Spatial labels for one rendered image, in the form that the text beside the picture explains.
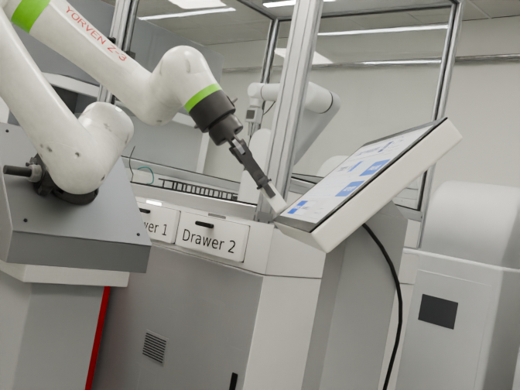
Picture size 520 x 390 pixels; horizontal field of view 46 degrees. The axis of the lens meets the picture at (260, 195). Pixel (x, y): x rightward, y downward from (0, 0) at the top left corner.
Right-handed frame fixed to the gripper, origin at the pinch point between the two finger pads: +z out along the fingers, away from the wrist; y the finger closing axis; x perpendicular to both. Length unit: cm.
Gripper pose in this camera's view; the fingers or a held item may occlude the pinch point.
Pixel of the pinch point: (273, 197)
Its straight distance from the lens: 135.8
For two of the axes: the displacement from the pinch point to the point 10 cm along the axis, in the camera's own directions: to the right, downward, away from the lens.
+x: -8.2, 5.8, -0.2
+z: 5.8, 8.2, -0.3
